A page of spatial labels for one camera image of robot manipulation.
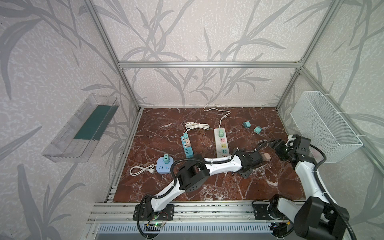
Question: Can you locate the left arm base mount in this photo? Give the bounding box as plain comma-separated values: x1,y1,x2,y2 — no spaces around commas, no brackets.
133,204,175,221

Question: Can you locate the light blue square socket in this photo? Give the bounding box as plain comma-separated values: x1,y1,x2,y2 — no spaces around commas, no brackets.
156,155,174,174

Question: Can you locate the long white power strip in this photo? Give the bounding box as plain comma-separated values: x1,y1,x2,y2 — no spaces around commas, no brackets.
214,128,230,158

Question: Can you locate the teal charger plug front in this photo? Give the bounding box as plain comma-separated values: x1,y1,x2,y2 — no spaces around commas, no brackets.
163,154,170,164

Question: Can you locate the white cable of square socket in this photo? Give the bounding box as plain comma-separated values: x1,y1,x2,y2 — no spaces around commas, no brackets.
129,164,157,177

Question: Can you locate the aluminium frame rail front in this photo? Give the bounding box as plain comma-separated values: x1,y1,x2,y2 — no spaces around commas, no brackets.
87,201,288,224

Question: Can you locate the coiled white cable teal strip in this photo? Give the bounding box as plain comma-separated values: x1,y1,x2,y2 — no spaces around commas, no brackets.
185,122,210,133

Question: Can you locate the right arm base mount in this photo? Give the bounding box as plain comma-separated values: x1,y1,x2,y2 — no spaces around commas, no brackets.
252,202,282,221

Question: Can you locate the white cable of long strip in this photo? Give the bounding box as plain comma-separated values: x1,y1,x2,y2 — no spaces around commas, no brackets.
202,104,232,129

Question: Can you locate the white wire mesh basket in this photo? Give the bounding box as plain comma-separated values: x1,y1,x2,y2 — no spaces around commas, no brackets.
291,91,363,163

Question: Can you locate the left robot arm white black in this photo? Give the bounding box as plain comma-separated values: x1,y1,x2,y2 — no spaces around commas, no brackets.
133,149,271,222

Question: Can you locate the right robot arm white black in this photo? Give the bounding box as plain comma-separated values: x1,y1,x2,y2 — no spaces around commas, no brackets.
268,135,357,240

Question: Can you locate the teal power strip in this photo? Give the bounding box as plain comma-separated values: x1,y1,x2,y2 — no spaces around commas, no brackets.
181,133,194,158

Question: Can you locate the clear plastic wall tray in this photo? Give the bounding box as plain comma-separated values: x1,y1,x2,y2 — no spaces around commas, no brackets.
42,94,120,163

